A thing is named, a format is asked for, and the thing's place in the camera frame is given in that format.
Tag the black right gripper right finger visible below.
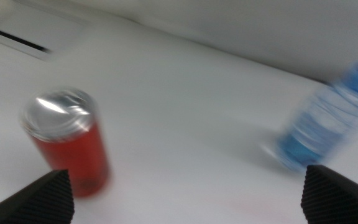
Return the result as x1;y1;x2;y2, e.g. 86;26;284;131
300;164;358;224

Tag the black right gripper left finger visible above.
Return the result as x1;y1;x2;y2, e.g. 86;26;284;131
0;169;75;224

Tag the red cola can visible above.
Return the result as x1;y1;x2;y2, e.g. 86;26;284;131
19;86;112;198

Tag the clear water bottle blue cap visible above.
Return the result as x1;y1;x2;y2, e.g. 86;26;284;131
274;60;358;172

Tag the white backdrop curtain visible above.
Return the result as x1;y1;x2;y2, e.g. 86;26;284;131
73;0;358;85

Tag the silver rectangular table cable flap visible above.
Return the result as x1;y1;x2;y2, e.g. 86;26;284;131
0;0;88;62

